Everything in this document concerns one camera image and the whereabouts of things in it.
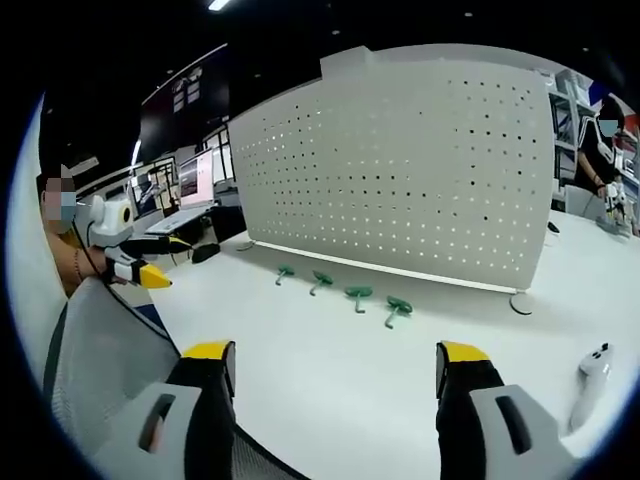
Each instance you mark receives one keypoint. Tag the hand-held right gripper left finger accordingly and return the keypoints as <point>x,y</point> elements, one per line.
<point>165,440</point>

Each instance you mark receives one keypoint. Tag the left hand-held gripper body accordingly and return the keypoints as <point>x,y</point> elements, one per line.
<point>107,220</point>

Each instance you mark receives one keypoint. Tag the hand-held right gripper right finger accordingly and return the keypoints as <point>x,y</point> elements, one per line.
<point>500,440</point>

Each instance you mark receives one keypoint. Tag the green hook assembly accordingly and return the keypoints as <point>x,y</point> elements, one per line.
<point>321,280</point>
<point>285,272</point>
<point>359,292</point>
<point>398,305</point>

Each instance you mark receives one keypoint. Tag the white perforated mounting plate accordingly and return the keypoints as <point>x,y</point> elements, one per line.
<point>390,175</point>

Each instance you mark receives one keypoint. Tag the black object on table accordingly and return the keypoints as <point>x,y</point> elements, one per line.
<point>205,252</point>

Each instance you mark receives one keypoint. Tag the computer monitor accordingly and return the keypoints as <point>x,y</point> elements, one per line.
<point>196,180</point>

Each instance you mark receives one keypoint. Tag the grey mesh chair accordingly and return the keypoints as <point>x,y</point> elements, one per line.
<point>105,345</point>

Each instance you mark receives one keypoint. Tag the white handheld controller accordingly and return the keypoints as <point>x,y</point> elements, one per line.
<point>592,375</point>

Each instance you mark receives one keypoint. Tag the white box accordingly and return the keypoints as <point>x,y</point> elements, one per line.
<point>585,202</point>

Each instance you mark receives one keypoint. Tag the metal storage shelf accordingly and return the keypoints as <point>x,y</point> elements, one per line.
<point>570,125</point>

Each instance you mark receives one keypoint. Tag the dark wall panel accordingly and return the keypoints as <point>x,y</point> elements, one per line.
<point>185,100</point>

